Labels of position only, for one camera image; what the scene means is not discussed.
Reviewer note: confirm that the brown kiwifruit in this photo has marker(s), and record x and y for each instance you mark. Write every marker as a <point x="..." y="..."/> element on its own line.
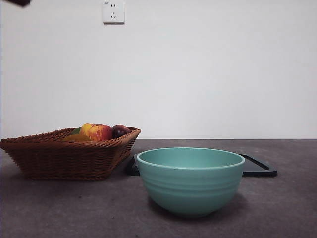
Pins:
<point x="75" y="138"/>

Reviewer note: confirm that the brown wicker basket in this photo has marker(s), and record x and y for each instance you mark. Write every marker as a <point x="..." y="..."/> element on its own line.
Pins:
<point x="64" y="161"/>

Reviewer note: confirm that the dark rectangular tray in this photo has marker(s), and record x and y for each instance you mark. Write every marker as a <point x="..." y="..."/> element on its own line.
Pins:
<point x="257" y="171"/>

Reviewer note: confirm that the red yellow apple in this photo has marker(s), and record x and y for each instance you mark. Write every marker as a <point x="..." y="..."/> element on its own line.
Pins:
<point x="97" y="132"/>

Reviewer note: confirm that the dark red plum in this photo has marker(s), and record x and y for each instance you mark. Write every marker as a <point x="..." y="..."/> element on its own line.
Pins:
<point x="120" y="131"/>

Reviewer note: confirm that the teal ribbed bowl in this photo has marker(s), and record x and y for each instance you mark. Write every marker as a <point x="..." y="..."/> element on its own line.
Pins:
<point x="190" y="191"/>

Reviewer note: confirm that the white wall socket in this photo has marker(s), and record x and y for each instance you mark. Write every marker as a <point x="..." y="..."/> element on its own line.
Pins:
<point x="114" y="12"/>

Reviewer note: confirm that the green mango fruit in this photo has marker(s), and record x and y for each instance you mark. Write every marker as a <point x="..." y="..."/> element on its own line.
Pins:
<point x="76" y="130"/>

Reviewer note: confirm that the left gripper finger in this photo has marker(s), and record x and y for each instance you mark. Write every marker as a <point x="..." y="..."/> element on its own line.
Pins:
<point x="22" y="2"/>

